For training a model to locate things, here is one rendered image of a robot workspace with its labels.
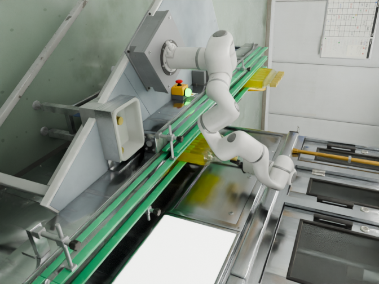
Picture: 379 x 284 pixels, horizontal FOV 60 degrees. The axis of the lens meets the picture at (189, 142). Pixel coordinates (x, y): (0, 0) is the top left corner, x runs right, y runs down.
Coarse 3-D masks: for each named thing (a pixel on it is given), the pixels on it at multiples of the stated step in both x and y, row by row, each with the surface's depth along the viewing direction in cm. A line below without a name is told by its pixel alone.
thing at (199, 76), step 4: (192, 72) 197; (196, 72) 196; (200, 72) 195; (204, 72) 194; (192, 76) 198; (196, 76) 197; (200, 76) 196; (204, 76) 195; (208, 76) 201; (192, 80) 200; (196, 80) 198; (200, 80) 197; (204, 80) 196
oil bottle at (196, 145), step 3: (192, 144) 159; (195, 144) 159; (198, 144) 159; (201, 144) 159; (204, 144) 158; (192, 147) 157; (195, 147) 157; (198, 147) 156; (201, 147) 156; (204, 147) 156; (207, 147) 156; (210, 150) 154; (213, 153) 154
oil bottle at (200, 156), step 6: (186, 150) 153; (192, 150) 153; (198, 150) 153; (204, 150) 152; (180, 156) 154; (186, 156) 153; (192, 156) 151; (198, 156) 150; (204, 156) 149; (210, 156) 150; (192, 162) 153; (198, 162) 152; (204, 162) 150; (210, 162) 151
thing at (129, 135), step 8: (128, 104) 128; (136, 104) 135; (112, 112) 123; (120, 112) 136; (128, 112) 138; (136, 112) 136; (128, 120) 140; (136, 120) 138; (120, 128) 138; (128, 128) 142; (136, 128) 140; (120, 136) 138; (128, 136) 144; (136, 136) 142; (120, 144) 127; (128, 144) 141; (136, 144) 141; (120, 152) 128; (128, 152) 136
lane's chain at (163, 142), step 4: (256, 48) 279; (188, 108) 171; (184, 112) 167; (180, 116) 164; (176, 120) 160; (160, 140) 148; (164, 140) 152; (160, 144) 149; (164, 144) 152; (160, 148) 149
